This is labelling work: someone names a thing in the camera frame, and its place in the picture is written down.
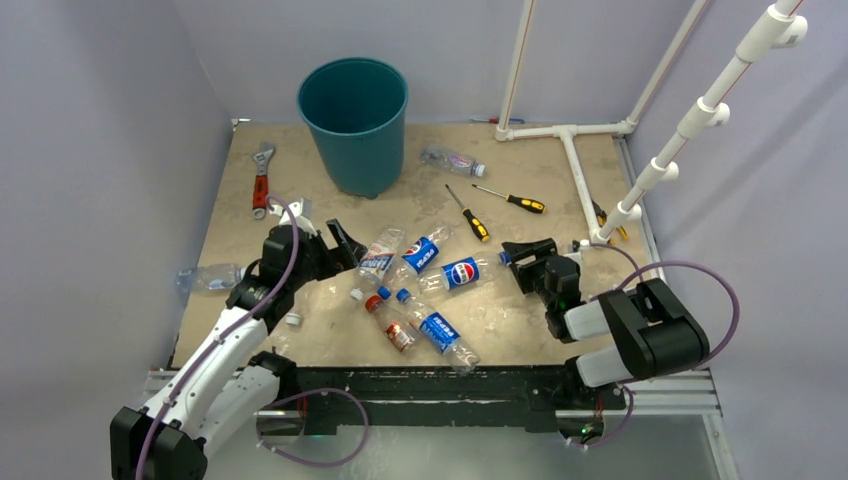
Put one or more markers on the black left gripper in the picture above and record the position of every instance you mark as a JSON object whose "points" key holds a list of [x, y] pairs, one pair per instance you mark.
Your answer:
{"points": [[348, 255]]}

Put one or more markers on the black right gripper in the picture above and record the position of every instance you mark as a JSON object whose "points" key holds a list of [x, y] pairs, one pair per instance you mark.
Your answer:
{"points": [[521, 250]]}

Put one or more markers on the pepsi bottle blue cap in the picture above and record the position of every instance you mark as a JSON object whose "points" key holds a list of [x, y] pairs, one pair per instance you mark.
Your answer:
{"points": [[476, 269], [436, 329]]}

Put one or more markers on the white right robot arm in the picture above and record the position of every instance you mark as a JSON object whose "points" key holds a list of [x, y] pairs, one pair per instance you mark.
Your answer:
{"points": [[652, 332]]}

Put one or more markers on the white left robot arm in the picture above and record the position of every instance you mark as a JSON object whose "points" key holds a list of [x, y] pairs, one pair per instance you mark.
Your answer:
{"points": [[175, 433]]}

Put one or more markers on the teal plastic bin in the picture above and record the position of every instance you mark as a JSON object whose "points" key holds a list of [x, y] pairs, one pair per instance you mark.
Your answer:
{"points": [[355, 110]]}

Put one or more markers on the clear bottle red white label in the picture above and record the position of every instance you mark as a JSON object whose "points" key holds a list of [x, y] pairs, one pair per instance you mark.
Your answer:
{"points": [[376, 262]]}

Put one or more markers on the long yellow black screwdriver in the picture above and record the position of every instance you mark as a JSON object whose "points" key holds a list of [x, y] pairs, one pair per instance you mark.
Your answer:
{"points": [[527, 204]]}

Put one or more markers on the short yellow black screwdriver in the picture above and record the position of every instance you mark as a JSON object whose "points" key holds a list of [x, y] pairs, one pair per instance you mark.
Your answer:
{"points": [[479, 229]]}

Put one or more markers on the upper Pepsi bottle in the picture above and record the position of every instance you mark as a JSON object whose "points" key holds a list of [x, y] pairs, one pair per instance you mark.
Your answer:
{"points": [[418, 256]]}

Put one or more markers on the clear bottle white cap left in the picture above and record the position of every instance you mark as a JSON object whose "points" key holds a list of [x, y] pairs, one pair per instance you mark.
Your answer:
{"points": [[293, 319]]}

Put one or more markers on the red cap small bottle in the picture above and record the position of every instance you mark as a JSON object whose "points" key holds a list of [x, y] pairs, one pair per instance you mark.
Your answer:
{"points": [[392, 324]]}

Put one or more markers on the clear bottle at left edge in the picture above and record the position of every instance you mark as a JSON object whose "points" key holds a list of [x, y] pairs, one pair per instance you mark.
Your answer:
{"points": [[213, 278]]}

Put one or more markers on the clear bottle purple label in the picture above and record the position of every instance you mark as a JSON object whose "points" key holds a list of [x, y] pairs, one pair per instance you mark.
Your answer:
{"points": [[452, 161]]}

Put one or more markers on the red blue pen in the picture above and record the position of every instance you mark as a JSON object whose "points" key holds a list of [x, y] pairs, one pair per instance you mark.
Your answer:
{"points": [[496, 120]]}

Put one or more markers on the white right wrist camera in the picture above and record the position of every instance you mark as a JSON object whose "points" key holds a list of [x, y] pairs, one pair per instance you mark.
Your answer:
{"points": [[577, 249]]}

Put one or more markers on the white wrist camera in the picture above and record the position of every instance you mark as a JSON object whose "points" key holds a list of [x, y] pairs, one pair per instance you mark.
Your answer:
{"points": [[297, 213], [577, 249]]}

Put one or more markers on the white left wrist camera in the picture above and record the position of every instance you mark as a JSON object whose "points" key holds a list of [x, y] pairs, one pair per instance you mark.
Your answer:
{"points": [[297, 213]]}

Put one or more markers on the yellow handled pliers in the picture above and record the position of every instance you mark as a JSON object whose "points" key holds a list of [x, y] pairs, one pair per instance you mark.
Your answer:
{"points": [[602, 217]]}

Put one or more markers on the red handled adjustable wrench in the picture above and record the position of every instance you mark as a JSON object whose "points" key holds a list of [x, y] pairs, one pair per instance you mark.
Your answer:
{"points": [[261, 184]]}

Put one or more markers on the black metal base frame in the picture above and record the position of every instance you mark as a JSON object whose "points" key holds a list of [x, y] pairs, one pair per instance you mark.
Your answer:
{"points": [[326, 398]]}

